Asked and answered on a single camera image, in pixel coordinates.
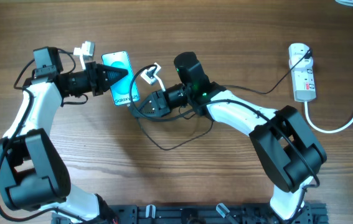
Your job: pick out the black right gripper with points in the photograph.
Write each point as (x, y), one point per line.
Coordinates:
(161, 105)

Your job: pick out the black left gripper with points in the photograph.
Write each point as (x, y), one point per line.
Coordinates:
(96, 74)

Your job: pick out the blue screen Galaxy smartphone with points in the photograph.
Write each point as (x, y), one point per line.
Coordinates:
(120, 90)

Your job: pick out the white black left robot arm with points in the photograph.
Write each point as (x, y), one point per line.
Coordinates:
(33, 177)

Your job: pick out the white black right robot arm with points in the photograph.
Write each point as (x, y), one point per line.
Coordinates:
(289, 152)

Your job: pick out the white charger plug adapter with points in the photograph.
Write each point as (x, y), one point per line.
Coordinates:
(301, 61)

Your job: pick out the white power strip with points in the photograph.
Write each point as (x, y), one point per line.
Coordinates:
(302, 80)

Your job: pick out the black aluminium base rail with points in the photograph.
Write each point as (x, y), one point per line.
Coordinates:
(247, 213)

